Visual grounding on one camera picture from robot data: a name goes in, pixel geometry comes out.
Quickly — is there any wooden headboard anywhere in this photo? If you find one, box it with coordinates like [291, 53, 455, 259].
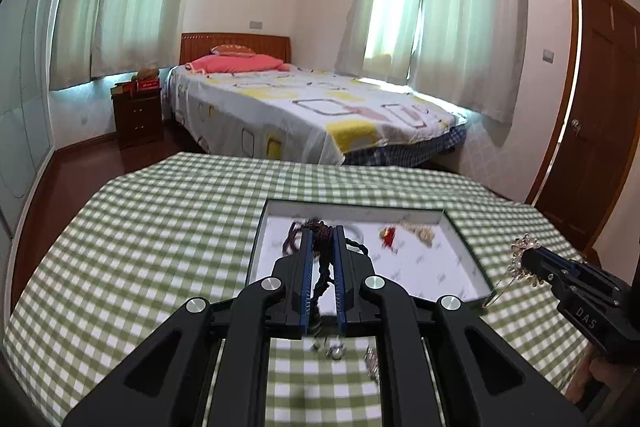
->
[178, 31, 292, 67]

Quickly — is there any bed with patterned sheet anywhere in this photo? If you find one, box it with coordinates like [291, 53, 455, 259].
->
[168, 66, 466, 168]

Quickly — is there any silver rhinestone brooch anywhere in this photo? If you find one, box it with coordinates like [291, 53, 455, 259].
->
[364, 346, 380, 385]

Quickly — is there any brown wooden door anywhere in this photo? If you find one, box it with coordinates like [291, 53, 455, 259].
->
[526, 0, 639, 251]

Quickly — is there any white jade bangle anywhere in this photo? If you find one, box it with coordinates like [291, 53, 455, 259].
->
[343, 225, 366, 245]

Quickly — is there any red box on nightstand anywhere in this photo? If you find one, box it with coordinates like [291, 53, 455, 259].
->
[131, 68, 160, 92]

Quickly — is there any wall light switch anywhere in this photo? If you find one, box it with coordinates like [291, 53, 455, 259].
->
[542, 50, 554, 64]

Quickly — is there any green checkered tablecloth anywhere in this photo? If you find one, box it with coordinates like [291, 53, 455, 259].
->
[3, 153, 586, 426]

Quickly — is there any green jewelry box tray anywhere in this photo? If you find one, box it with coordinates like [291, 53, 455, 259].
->
[246, 199, 494, 305]

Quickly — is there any right white curtain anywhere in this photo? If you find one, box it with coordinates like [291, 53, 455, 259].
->
[335, 0, 528, 124]

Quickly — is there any red cord gold charm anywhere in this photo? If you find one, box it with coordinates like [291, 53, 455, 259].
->
[378, 227, 398, 255]

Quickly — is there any pink pillow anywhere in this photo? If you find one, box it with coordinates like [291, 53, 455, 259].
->
[186, 54, 290, 74]

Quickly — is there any pearl necklace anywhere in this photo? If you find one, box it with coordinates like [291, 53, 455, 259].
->
[399, 215, 436, 249]

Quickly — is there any dark wooden nightstand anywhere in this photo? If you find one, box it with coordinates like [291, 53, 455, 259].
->
[111, 81, 164, 150]

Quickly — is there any right hand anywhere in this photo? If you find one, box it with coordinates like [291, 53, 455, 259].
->
[564, 343, 637, 404]

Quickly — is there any sliding wardrobe door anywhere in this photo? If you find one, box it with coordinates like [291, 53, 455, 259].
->
[0, 0, 68, 238]

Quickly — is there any dark wooden bead bracelet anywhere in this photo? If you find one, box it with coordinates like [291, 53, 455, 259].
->
[278, 217, 371, 338]

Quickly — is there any pearl flower ring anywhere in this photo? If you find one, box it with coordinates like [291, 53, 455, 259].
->
[311, 338, 350, 360]

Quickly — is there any patterned red cushion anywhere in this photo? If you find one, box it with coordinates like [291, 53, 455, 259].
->
[210, 44, 256, 57]

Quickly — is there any rose gold chain necklace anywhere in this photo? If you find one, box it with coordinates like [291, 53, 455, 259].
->
[482, 233, 547, 310]

